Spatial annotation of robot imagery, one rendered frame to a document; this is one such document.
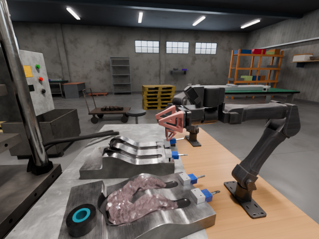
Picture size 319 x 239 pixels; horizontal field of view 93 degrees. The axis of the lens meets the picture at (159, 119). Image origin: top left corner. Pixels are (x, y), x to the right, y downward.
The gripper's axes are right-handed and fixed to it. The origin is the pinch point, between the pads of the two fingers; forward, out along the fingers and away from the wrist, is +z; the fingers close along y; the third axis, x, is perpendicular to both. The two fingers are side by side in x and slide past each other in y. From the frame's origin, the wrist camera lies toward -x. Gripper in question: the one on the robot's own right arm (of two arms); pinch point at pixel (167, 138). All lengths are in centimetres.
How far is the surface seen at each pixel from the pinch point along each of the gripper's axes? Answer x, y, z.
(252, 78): 451, -682, -302
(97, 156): -37.8, 3.9, 22.6
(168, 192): 1.5, 34.3, 14.9
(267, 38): 506, -782, -580
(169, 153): 1.0, 13.4, 4.8
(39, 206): -48, 31, 38
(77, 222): -27, 54, 20
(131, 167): -16.3, 16.9, 16.8
